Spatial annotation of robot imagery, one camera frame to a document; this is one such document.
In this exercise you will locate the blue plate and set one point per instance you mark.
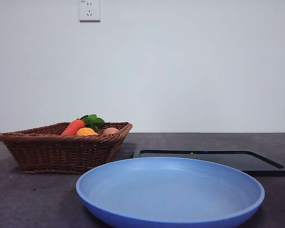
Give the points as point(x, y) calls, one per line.
point(171, 190)

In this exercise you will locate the brown wicker basket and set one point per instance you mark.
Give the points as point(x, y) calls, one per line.
point(61, 154)

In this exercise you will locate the brown egg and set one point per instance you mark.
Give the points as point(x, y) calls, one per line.
point(110, 130)

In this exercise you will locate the orange carrot with green leaves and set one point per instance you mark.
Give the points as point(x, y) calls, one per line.
point(73, 127)

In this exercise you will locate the black rectangular board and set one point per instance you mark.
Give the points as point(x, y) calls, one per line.
point(256, 164)

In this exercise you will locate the white wall socket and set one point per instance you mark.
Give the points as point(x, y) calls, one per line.
point(89, 10)

